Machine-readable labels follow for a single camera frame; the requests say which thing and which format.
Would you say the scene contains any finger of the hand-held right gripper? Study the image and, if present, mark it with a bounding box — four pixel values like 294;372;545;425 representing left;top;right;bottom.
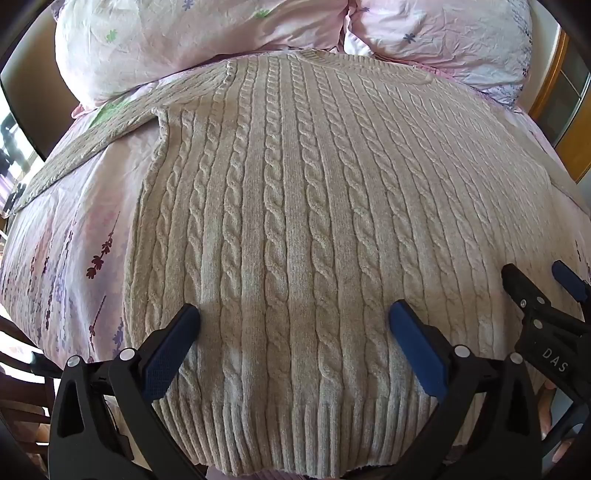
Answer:
551;260;591;320
502;263;556;339

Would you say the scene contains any pink floral pillow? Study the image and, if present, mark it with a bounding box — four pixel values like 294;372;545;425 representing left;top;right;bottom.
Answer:
344;0;535;110
54;0;361;110

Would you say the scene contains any pink floral bed sheet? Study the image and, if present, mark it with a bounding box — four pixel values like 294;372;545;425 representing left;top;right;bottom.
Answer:
0;60;591;480

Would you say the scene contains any dark wooden chair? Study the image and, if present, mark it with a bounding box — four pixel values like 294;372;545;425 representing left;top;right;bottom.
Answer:
0;316;63;464

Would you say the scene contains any wooden cabinet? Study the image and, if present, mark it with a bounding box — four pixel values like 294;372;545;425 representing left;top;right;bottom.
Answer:
527;28;591;185

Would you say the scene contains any dark headboard panel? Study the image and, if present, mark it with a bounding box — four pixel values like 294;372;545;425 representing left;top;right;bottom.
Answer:
0;30;81;162

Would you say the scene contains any beige cable knit sweater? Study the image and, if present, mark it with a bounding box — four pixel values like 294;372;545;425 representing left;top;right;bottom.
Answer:
14;51;591;477

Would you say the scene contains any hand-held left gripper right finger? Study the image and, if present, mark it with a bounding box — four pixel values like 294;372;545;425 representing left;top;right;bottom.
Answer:
389;299;543;480

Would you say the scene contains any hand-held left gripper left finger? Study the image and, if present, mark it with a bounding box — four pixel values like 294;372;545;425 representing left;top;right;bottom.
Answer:
48;304;201;480

